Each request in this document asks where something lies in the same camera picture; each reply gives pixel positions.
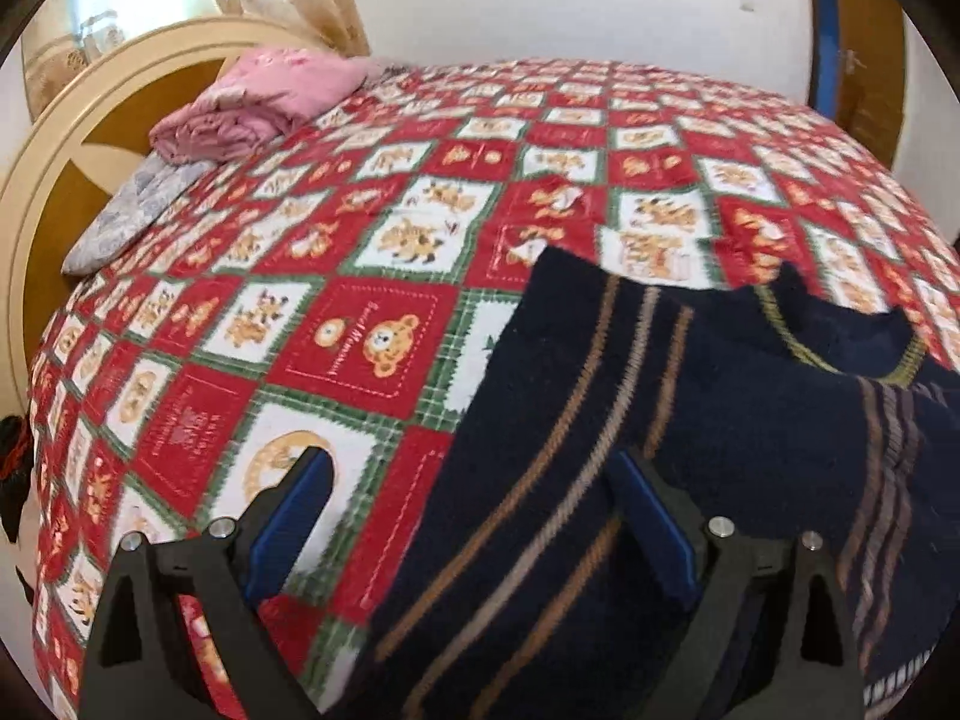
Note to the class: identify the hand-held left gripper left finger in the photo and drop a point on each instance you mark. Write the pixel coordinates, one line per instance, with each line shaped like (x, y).
(289, 519)

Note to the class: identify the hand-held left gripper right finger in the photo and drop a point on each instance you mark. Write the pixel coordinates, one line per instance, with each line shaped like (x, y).
(654, 519)

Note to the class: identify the navy striped knit sweater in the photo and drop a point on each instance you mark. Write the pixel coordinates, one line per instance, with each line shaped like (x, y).
(600, 465)

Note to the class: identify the red printed bedspread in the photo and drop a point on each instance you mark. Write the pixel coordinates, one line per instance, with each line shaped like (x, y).
(337, 255)

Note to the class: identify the black and red cloth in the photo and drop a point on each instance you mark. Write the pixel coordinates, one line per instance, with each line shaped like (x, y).
(13, 465)

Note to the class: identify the grey floral pillow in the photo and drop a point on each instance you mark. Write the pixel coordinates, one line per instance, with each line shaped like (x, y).
(127, 214)

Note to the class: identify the pink folded blanket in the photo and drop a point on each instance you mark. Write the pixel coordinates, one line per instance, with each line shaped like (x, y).
(255, 101)

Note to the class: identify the cream and wooden headboard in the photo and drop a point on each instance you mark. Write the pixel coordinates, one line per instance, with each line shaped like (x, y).
(67, 142)

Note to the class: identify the wooden door with blue frame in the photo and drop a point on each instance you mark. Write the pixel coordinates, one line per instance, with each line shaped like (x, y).
(862, 37)

